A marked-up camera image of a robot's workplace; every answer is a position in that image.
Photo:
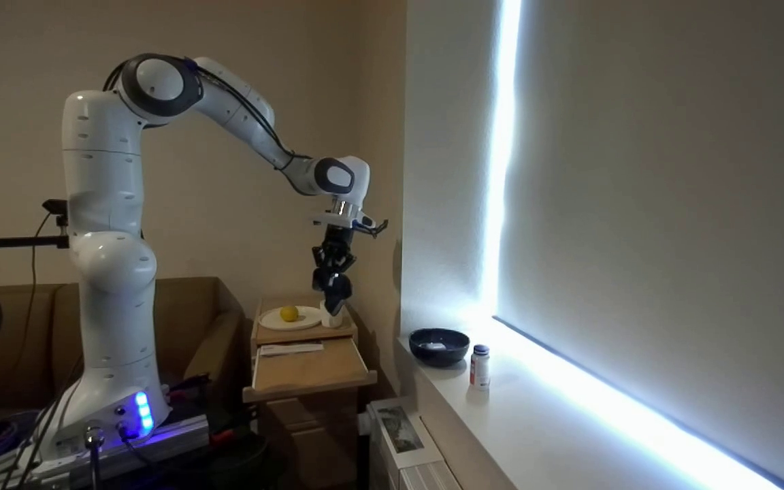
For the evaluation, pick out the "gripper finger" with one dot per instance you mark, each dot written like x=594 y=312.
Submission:
x=319 y=272
x=341 y=289

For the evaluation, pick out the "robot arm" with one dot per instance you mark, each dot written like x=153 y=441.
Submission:
x=103 y=204

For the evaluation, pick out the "wooden pullout table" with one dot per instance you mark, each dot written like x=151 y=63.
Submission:
x=307 y=371

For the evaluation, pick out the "white cup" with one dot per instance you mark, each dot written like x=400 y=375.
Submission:
x=331 y=320

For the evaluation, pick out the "white plate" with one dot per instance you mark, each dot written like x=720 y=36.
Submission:
x=307 y=317

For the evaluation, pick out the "yellow lemon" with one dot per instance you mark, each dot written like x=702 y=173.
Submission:
x=289 y=314

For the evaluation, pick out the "white paper card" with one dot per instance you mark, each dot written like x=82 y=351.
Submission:
x=290 y=349

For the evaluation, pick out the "dark blue bowl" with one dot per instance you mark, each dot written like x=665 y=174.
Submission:
x=439 y=357

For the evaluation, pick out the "brown armchair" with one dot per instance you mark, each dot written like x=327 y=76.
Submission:
x=194 y=327

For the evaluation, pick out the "wooden side cabinet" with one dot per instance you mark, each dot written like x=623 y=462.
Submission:
x=310 y=435

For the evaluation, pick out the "picture booklet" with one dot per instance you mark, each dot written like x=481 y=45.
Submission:
x=400 y=429

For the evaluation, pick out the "white bottle with blue cap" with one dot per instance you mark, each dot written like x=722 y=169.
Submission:
x=479 y=371

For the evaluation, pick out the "white radiator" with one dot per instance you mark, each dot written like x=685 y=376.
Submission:
x=405 y=469

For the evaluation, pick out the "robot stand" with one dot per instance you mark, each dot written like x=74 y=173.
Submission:
x=167 y=442

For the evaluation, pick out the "grey window blind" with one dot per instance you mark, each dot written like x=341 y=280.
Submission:
x=671 y=204

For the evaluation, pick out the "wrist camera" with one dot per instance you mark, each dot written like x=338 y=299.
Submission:
x=368 y=224

